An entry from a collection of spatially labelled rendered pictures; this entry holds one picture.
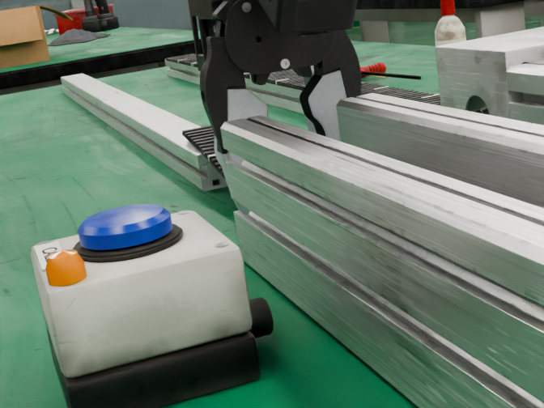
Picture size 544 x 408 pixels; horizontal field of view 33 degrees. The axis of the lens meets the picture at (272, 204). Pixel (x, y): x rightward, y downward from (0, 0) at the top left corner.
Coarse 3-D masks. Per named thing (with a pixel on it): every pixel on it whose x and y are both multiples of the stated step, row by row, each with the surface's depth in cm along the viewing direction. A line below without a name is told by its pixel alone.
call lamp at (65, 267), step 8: (56, 256) 35; (64, 256) 35; (72, 256) 36; (48, 264) 36; (56, 264) 35; (64, 264) 35; (72, 264) 35; (80, 264) 36; (48, 272) 35; (56, 272) 35; (64, 272) 35; (72, 272) 35; (80, 272) 36; (48, 280) 36; (56, 280) 35; (64, 280) 35; (72, 280) 35; (80, 280) 36
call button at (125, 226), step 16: (128, 208) 40; (144, 208) 40; (160, 208) 40; (96, 224) 38; (112, 224) 38; (128, 224) 38; (144, 224) 38; (160, 224) 38; (80, 240) 39; (96, 240) 38; (112, 240) 38; (128, 240) 38; (144, 240) 38
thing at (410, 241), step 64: (256, 128) 49; (384, 128) 49; (448, 128) 43; (512, 128) 40; (256, 192) 48; (320, 192) 39; (384, 192) 33; (448, 192) 31; (512, 192) 38; (256, 256) 51; (320, 256) 41; (384, 256) 34; (448, 256) 29; (512, 256) 25; (320, 320) 43; (384, 320) 35; (448, 320) 30; (512, 320) 26; (448, 384) 31; (512, 384) 29
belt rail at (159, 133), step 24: (72, 96) 150; (96, 96) 124; (120, 96) 120; (120, 120) 107; (144, 120) 96; (168, 120) 94; (144, 144) 95; (168, 144) 83; (192, 144) 78; (192, 168) 79
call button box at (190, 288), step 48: (192, 240) 39; (48, 288) 36; (96, 288) 36; (144, 288) 36; (192, 288) 37; (240, 288) 38; (48, 336) 43; (96, 336) 36; (144, 336) 37; (192, 336) 37; (240, 336) 38; (96, 384) 36; (144, 384) 37; (192, 384) 38; (240, 384) 38
